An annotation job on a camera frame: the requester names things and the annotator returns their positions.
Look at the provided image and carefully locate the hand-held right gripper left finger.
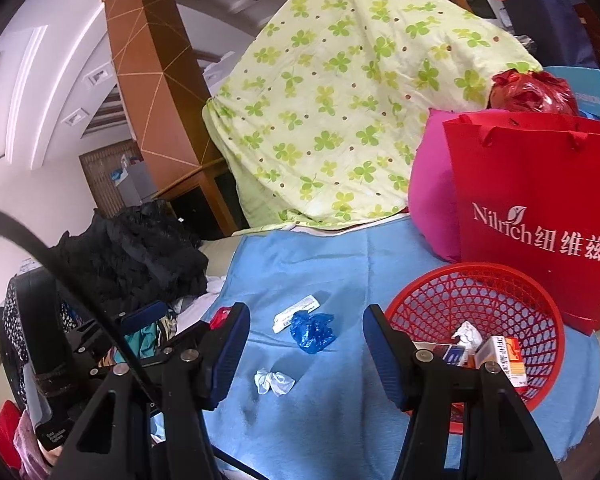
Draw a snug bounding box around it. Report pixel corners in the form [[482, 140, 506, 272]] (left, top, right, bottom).
[[50, 301, 253, 480]]

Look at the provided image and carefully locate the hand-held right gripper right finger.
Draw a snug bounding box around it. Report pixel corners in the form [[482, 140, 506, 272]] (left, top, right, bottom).
[[362, 304, 548, 480]]

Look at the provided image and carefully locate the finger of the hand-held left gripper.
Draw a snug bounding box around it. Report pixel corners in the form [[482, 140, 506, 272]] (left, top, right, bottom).
[[140, 321, 216, 367], [120, 300, 170, 336]]

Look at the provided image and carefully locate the small red plastic bag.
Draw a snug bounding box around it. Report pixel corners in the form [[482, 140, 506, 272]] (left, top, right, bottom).
[[209, 306, 233, 331]]

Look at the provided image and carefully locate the pale blue tissue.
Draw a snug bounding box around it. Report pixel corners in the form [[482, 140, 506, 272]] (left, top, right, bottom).
[[253, 367, 296, 397]]

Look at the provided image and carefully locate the white purple medicine box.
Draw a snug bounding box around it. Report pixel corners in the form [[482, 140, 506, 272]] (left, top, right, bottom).
[[412, 341, 476, 368]]

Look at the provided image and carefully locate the white blue tissue packet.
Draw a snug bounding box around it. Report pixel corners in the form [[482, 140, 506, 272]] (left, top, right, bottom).
[[272, 296, 322, 333]]

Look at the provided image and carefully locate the blue plastic bag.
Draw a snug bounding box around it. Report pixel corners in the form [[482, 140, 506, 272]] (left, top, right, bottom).
[[289, 311, 336, 355]]

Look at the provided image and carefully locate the white tissue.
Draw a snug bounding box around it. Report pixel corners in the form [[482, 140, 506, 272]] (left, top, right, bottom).
[[450, 321, 483, 348]]

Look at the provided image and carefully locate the orange white medicine box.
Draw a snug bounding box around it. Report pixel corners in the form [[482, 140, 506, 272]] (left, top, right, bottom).
[[475, 335, 528, 388]]

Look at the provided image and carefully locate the red mesh basket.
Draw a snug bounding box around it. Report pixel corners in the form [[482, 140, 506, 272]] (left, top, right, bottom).
[[384, 261, 566, 436]]

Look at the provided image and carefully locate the person's left forearm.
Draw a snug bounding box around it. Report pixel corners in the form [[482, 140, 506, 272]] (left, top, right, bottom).
[[12, 410, 56, 480]]

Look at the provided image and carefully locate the olive patterned cloth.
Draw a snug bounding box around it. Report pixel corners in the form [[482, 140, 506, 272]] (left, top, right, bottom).
[[157, 312, 178, 346]]

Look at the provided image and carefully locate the teal garment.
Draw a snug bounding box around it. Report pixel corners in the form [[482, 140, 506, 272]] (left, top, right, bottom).
[[130, 322, 161, 356]]

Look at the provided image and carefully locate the black white spotted garment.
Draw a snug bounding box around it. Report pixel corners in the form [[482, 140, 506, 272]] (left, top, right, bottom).
[[0, 275, 81, 401]]

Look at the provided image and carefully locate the pale bed sheet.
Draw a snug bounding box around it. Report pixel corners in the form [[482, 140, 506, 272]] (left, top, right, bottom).
[[172, 275, 231, 326]]

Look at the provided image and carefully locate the black clothes pile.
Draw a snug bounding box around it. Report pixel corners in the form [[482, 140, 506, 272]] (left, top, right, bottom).
[[55, 200, 210, 306]]

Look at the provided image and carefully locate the beige mattress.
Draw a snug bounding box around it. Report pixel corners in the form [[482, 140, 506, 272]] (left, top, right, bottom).
[[197, 232, 253, 281]]

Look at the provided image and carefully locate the blue blanket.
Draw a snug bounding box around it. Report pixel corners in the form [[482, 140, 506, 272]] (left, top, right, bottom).
[[150, 220, 600, 480]]

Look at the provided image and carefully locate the red cloth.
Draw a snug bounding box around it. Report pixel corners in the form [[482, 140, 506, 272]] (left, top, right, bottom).
[[0, 400, 23, 461]]

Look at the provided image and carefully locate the grey appliance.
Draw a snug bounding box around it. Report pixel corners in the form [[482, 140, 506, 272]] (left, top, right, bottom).
[[111, 157, 161, 208]]

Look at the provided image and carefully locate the wooden lattice door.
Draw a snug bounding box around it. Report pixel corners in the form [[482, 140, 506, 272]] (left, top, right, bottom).
[[78, 139, 141, 221]]

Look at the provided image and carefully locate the pink pillow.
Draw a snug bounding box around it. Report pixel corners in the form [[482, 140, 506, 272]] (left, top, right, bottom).
[[408, 108, 463, 263]]

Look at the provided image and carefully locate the brown wooden cabinet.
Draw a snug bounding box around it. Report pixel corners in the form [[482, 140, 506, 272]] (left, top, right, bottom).
[[99, 0, 251, 241]]

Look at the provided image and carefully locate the red paper shopping bag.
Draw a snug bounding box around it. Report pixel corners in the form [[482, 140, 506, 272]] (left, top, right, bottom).
[[442, 112, 600, 336]]

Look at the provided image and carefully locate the clover print quilt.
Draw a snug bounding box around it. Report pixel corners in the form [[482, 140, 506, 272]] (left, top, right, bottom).
[[202, 0, 543, 233]]

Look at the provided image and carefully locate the large red plastic bag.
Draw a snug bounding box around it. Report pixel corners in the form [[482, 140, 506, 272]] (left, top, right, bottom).
[[490, 69, 579, 116]]

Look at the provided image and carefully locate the light blue cardboard box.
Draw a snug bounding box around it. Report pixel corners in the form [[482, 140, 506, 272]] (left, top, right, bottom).
[[545, 66, 600, 123]]

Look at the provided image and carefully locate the dark hanging garment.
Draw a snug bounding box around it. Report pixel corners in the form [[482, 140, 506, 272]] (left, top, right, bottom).
[[505, 0, 600, 68]]

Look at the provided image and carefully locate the black cable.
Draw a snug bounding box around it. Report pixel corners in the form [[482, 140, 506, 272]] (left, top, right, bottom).
[[0, 202, 266, 480]]

